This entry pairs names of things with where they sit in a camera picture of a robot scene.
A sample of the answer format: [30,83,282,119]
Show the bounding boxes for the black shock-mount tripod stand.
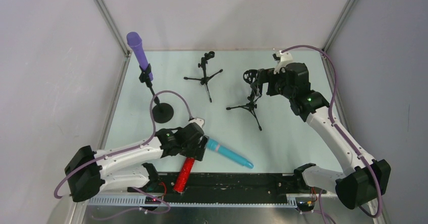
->
[226,69,262,131]

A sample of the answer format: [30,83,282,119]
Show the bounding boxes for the red glitter microphone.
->
[173,157,195,194]

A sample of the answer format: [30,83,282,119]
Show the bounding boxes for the black round-base mic stand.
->
[139,67,174,124]

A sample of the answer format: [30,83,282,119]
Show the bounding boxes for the purple microphone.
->
[126,32,153,81]

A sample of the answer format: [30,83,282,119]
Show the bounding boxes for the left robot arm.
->
[65,118,208,202]

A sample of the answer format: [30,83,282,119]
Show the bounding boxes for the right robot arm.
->
[251,63,391,209]

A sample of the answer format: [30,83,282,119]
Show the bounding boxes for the black tripod mic stand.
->
[183,51,223,103]

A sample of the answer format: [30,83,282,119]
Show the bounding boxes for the blue microphone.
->
[206,139,254,169]

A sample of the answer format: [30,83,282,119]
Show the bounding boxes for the left circuit board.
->
[144,196,162,205]

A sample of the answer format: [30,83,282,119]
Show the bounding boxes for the circuit board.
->
[144,196,162,205]
[296,201,313,211]

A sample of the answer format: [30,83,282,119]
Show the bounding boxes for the right circuit board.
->
[296,201,313,211]

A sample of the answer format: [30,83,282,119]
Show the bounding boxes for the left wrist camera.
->
[189,117,205,129]

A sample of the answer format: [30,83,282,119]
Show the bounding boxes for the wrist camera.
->
[189,117,205,129]
[273,50,294,74]

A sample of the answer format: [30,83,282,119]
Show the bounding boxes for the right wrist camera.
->
[273,50,294,74]

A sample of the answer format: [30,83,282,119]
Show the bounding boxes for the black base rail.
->
[142,172,310,205]

